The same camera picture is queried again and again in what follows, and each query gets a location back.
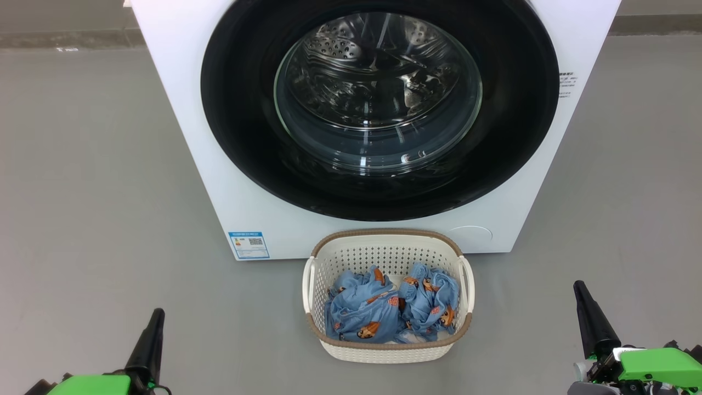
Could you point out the small black text sticker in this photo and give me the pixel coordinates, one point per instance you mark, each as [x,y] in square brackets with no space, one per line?
[568,84]

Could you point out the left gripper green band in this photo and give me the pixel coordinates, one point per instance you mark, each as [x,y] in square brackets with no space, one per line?
[93,385]

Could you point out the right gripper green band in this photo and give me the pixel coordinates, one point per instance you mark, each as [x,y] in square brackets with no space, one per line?
[658,365]

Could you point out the blue energy label sticker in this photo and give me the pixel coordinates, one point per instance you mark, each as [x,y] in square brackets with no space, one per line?
[248,245]

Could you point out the round white filter cover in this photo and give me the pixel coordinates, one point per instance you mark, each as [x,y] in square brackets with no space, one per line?
[471,238]

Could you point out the black round glass washer door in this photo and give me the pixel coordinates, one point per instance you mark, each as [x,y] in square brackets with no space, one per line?
[241,120]

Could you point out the blue printed garment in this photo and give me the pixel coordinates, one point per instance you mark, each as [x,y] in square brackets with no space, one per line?
[356,312]
[433,302]

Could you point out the white front-load washing machine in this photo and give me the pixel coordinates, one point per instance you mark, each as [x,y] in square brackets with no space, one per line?
[175,137]

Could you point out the cream perforated laundry basket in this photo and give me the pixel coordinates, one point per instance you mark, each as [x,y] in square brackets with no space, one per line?
[384,253]

